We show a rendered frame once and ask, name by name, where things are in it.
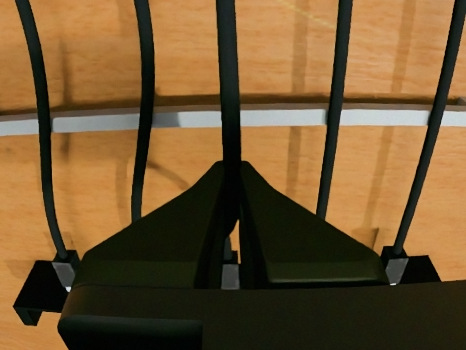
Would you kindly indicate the grey cable plug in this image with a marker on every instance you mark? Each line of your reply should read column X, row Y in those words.
column 394, row 264
column 230, row 275
column 66, row 268

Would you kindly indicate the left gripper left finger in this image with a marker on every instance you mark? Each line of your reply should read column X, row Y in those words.
column 170, row 245

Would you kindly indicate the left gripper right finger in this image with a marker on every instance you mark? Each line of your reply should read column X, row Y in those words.
column 292, row 247

